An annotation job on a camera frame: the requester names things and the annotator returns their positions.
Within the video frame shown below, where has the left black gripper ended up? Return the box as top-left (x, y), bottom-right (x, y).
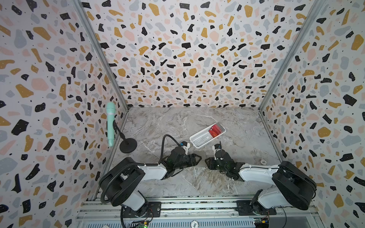
top-left (175, 153), bottom-right (204, 171)

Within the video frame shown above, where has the stack of red cards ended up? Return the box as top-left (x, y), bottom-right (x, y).
top-left (209, 123), bottom-right (223, 138)

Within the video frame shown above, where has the white plastic mesh basket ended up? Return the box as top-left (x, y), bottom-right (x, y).
top-left (189, 123), bottom-right (226, 149)

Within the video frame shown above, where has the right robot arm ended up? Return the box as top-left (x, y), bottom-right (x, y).
top-left (205, 148), bottom-right (317, 215)

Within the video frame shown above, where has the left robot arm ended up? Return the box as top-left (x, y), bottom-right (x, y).
top-left (99, 146), bottom-right (202, 217)

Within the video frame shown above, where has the black microphone stand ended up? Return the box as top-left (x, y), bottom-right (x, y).
top-left (113, 121), bottom-right (137, 154)

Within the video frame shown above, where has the mint green microphone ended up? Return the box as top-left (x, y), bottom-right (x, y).
top-left (106, 102), bottom-right (116, 147)

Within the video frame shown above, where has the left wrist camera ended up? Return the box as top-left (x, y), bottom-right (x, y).
top-left (180, 141), bottom-right (191, 155)

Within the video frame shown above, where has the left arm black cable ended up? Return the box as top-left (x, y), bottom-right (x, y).
top-left (99, 134), bottom-right (182, 204)

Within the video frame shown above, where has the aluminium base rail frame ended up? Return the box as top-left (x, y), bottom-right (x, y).
top-left (76, 195), bottom-right (324, 228)

